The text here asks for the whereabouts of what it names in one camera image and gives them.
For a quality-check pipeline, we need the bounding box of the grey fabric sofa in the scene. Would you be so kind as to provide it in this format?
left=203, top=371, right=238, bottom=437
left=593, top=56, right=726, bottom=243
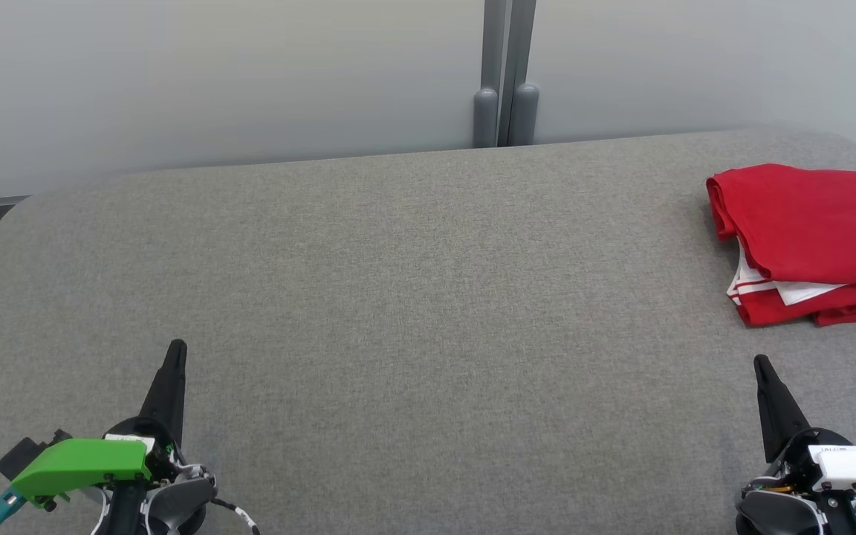
left=0, top=126, right=856, bottom=535

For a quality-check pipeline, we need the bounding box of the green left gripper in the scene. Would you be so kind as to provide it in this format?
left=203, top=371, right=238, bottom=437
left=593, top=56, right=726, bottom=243
left=10, top=340, right=188, bottom=511

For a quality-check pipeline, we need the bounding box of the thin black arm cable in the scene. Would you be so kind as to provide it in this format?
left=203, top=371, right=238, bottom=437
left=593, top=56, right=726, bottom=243
left=209, top=496, right=262, bottom=535

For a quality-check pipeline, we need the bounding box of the red and white basketball jersey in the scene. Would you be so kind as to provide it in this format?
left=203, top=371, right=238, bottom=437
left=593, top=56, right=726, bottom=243
left=705, top=163, right=856, bottom=328

